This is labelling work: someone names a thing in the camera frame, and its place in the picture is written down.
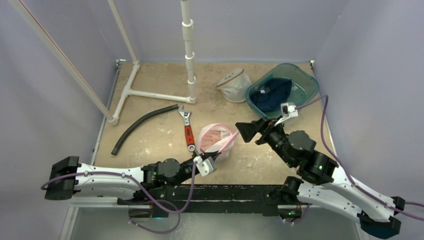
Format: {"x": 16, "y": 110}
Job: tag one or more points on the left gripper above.
{"x": 212, "y": 154}

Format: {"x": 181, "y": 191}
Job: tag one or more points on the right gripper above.
{"x": 262, "y": 131}

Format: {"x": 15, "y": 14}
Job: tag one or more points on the pink-trimmed mesh laundry bag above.
{"x": 224, "y": 146}

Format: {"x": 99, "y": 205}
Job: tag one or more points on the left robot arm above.
{"x": 68, "y": 177}

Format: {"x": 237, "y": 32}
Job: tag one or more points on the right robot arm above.
{"x": 323, "y": 182}

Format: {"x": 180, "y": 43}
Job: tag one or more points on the dark blue garment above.
{"x": 271, "y": 94}

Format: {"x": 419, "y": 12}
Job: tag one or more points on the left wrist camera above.
{"x": 205, "y": 166}

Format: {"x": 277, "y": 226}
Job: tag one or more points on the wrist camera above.
{"x": 288, "y": 111}
{"x": 205, "y": 166}

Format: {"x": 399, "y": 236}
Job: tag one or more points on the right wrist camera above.
{"x": 288, "y": 111}

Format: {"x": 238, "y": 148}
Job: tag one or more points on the red-handled adjustable wrench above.
{"x": 188, "y": 133}

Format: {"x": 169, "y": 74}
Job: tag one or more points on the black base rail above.
{"x": 223, "y": 199}

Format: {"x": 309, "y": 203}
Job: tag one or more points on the white PVC pipe frame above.
{"x": 113, "y": 118}

